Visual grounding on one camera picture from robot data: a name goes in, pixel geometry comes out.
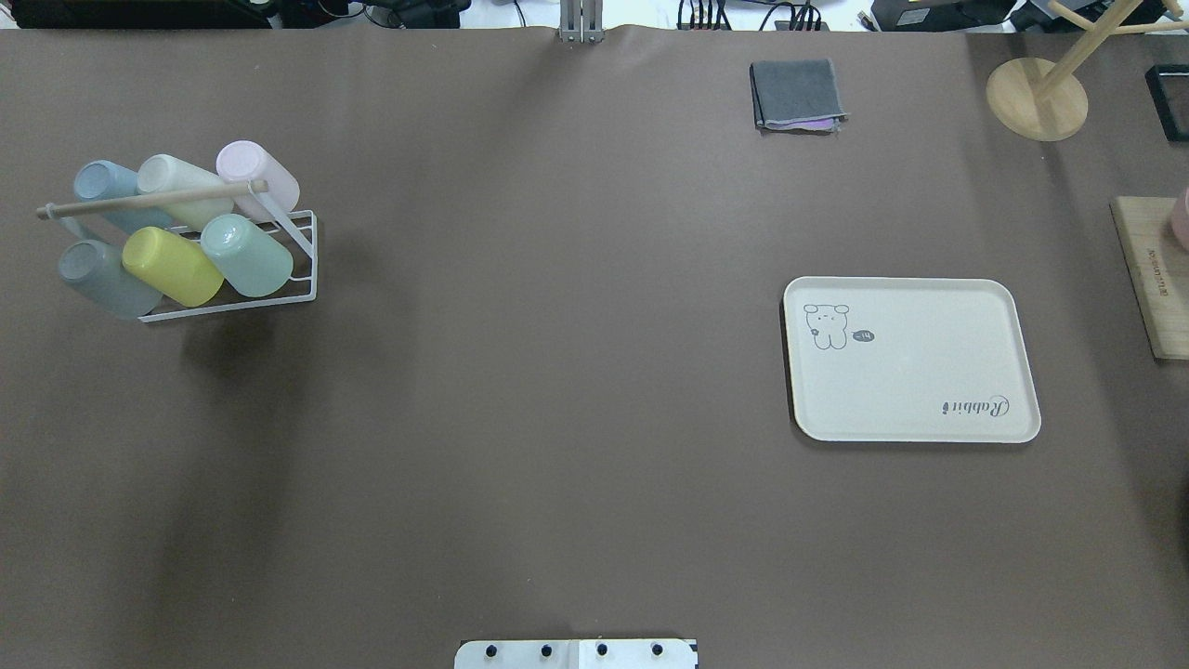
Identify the wooden cutting board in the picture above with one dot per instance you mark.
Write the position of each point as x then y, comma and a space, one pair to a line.
1158, 269

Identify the wooden mug tree stand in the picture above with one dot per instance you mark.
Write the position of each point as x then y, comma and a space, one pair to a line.
1042, 100

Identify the light blue plastic cup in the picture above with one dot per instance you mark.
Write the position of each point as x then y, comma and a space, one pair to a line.
102, 180

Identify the folded grey cloth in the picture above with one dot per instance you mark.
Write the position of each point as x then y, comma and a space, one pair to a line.
796, 96

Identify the cream rabbit serving tray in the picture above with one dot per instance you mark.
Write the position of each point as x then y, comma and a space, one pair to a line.
908, 360

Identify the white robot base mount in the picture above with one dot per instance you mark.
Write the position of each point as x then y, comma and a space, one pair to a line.
578, 653

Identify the grey plastic cup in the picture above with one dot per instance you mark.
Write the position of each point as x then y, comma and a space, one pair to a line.
95, 270

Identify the mint green plastic cup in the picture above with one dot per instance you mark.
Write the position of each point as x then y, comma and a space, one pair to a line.
251, 260

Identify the white wire cup rack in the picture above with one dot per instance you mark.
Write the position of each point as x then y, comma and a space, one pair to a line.
301, 226

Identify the pink plastic cup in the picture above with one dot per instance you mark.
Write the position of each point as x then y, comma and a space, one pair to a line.
244, 161

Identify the cream white plastic cup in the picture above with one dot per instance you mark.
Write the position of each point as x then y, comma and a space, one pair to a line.
167, 174

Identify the yellow plastic cup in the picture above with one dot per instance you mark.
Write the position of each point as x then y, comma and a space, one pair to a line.
175, 266

